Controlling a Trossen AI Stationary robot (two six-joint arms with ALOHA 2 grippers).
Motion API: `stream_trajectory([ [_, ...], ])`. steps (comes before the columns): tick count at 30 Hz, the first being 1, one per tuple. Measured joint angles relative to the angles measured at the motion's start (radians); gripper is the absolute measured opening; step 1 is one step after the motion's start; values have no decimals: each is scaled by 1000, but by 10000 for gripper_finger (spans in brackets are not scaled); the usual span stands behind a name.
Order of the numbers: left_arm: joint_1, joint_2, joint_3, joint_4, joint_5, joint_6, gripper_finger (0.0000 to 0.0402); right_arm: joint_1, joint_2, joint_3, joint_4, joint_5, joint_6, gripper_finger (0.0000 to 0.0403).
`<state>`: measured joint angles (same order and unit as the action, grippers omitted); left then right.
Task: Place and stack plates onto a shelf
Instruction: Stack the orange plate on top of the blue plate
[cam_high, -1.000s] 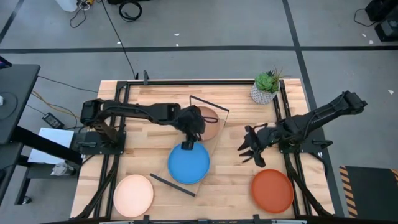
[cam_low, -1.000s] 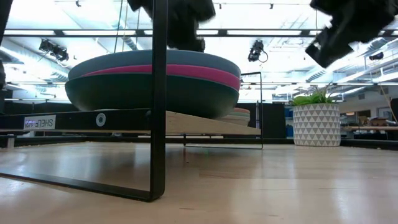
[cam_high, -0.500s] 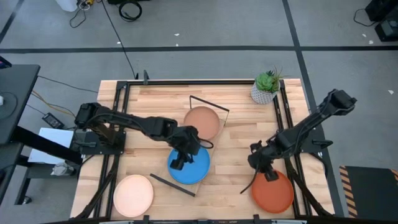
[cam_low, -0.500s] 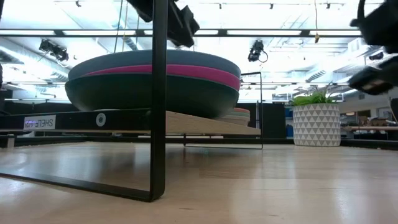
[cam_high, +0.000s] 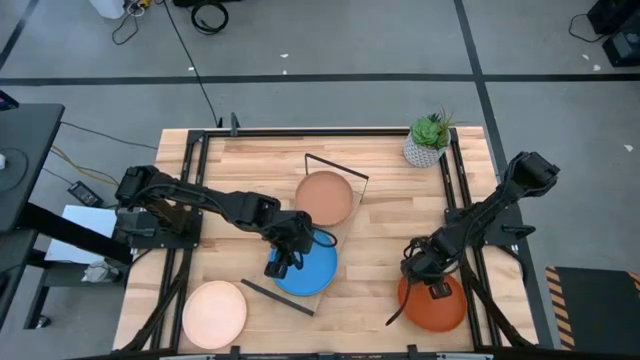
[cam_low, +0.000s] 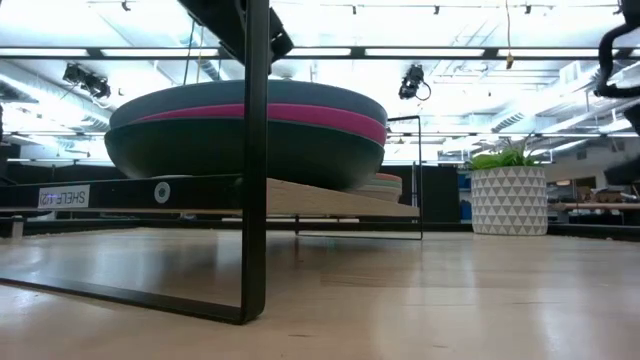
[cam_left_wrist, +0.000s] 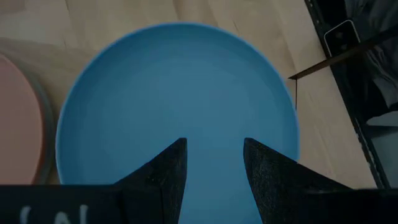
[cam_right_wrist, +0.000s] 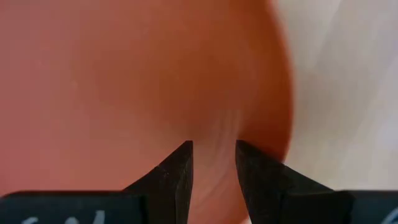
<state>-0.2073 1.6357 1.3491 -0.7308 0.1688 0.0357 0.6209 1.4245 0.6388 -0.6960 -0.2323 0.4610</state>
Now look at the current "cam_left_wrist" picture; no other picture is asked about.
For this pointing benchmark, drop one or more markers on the black rig frame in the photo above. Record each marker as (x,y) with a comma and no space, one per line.
(351,102)

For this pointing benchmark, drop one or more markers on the blue plate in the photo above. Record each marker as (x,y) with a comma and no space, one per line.
(174,93)

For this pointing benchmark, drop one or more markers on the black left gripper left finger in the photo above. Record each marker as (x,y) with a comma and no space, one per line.
(158,186)

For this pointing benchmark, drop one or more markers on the white-edged black phone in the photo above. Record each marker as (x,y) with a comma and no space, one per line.
(342,39)

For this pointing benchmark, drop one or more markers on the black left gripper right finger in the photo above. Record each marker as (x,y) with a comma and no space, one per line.
(280,186)

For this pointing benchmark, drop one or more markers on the light teal plate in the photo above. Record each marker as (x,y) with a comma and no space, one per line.
(49,118)

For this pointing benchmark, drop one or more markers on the tan plate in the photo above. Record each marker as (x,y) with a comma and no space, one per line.
(15,124)

